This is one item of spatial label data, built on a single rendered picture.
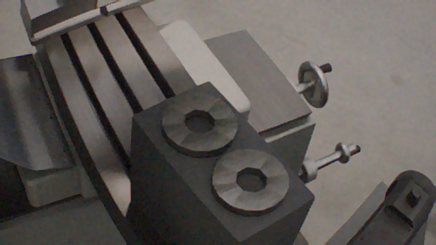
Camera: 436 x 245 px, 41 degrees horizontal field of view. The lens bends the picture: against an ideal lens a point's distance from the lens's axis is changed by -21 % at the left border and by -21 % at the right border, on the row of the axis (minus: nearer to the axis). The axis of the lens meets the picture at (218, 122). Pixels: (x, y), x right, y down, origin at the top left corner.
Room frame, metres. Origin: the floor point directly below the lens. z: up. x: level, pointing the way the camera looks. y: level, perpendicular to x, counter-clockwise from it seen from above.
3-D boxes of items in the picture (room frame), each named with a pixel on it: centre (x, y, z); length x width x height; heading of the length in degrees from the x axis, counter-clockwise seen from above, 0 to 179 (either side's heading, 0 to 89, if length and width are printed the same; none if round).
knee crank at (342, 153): (1.07, -0.29, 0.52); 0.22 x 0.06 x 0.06; 128
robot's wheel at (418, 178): (0.98, -0.57, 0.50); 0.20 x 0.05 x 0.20; 56
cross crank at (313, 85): (1.17, -0.18, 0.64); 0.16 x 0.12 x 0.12; 128
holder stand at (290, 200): (0.53, -0.01, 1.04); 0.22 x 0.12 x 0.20; 45
